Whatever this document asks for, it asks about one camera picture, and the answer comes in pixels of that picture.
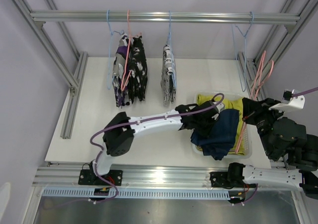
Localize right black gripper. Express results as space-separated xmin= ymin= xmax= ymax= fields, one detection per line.
xmin=240 ymin=97 xmax=285 ymax=157

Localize yellow-green trousers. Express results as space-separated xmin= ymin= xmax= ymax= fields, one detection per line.
xmin=195 ymin=98 xmax=243 ymax=155

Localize pink wire hanger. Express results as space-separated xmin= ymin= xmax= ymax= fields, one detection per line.
xmin=120 ymin=10 xmax=131 ymax=92
xmin=235 ymin=50 xmax=274 ymax=154

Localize navy blue trousers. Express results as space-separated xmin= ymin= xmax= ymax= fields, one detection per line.
xmin=190 ymin=109 xmax=239 ymax=160

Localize white newspaper print trousers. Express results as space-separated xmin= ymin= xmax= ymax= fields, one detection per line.
xmin=160 ymin=44 xmax=176 ymax=106

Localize light blue wire hanger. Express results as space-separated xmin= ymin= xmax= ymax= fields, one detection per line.
xmin=231 ymin=11 xmax=254 ymax=92
xmin=106 ymin=10 xmax=125 ymax=90

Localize black white floral trousers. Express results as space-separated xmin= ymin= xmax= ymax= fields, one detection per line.
xmin=127 ymin=35 xmax=148 ymax=103

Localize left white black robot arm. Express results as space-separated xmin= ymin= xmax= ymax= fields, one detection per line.
xmin=89 ymin=99 xmax=224 ymax=185

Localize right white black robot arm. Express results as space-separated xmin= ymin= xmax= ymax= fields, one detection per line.
xmin=226 ymin=98 xmax=318 ymax=199

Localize purple grey patterned trousers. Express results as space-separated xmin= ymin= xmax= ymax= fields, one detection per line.
xmin=112 ymin=33 xmax=130 ymax=107

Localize white plastic basket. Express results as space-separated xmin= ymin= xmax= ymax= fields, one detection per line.
xmin=194 ymin=91 xmax=252 ymax=159

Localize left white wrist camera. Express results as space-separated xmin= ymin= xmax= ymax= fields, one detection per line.
xmin=209 ymin=100 xmax=226 ymax=113

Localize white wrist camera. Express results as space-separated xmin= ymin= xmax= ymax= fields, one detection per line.
xmin=268 ymin=89 xmax=305 ymax=112
xmin=209 ymin=100 xmax=226 ymax=113

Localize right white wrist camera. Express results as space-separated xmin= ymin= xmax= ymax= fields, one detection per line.
xmin=268 ymin=89 xmax=305 ymax=112

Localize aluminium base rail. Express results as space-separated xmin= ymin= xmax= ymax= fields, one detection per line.
xmin=31 ymin=163 xmax=303 ymax=190

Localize aluminium frame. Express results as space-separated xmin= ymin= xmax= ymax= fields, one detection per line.
xmin=12 ymin=0 xmax=305 ymax=167

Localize slotted cable duct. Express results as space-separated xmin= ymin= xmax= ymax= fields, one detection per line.
xmin=42 ymin=187 xmax=242 ymax=200

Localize aluminium hanging rail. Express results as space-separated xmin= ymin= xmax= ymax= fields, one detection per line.
xmin=30 ymin=10 xmax=301 ymax=25

